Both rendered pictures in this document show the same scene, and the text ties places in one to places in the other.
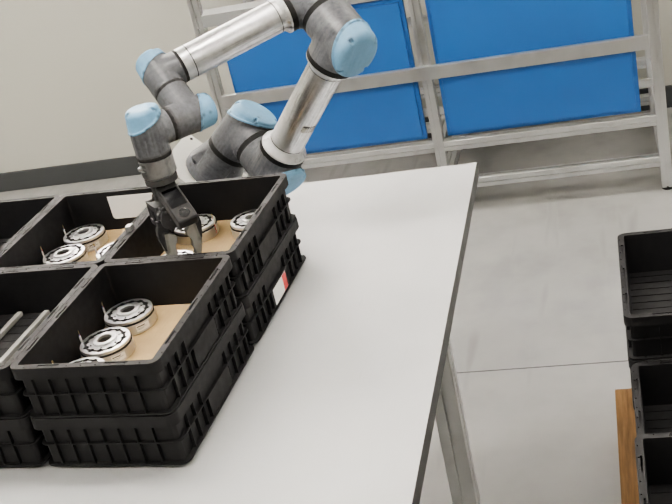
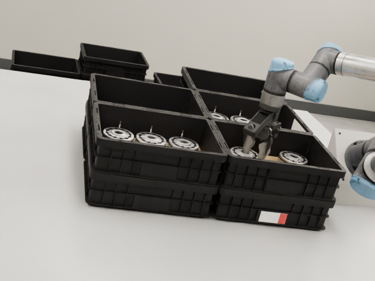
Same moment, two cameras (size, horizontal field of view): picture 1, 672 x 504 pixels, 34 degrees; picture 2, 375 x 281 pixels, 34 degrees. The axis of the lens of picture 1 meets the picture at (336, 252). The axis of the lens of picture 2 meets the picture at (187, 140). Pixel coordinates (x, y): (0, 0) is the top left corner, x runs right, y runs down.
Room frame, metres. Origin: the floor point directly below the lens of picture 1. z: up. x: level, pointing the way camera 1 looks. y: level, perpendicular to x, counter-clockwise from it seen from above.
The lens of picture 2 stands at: (0.93, -1.13, 1.64)
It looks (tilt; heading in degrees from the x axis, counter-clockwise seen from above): 22 degrees down; 55
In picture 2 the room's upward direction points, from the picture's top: 14 degrees clockwise
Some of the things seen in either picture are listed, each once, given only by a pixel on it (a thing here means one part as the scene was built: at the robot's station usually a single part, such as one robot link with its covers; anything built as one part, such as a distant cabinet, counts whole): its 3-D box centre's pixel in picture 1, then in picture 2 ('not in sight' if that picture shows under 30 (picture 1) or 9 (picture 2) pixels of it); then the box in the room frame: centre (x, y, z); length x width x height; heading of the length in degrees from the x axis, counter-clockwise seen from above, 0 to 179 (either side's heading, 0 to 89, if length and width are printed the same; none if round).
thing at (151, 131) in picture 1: (148, 131); (279, 76); (2.26, 0.33, 1.15); 0.09 x 0.08 x 0.11; 117
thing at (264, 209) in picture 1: (200, 220); (275, 148); (2.28, 0.28, 0.92); 0.40 x 0.30 x 0.02; 160
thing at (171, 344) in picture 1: (127, 313); (157, 130); (1.91, 0.41, 0.92); 0.40 x 0.30 x 0.02; 160
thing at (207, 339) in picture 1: (134, 336); (154, 145); (1.91, 0.41, 0.87); 0.40 x 0.30 x 0.11; 160
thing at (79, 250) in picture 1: (64, 254); (243, 121); (2.41, 0.62, 0.86); 0.10 x 0.10 x 0.01
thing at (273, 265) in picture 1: (218, 282); (262, 189); (2.28, 0.28, 0.76); 0.40 x 0.30 x 0.12; 160
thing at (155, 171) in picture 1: (156, 167); (271, 98); (2.26, 0.33, 1.07); 0.08 x 0.08 x 0.05
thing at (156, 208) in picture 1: (166, 199); (266, 120); (2.26, 0.33, 0.99); 0.09 x 0.08 x 0.12; 24
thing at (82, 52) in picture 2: not in sight; (107, 87); (2.62, 2.23, 0.37); 0.40 x 0.30 x 0.45; 163
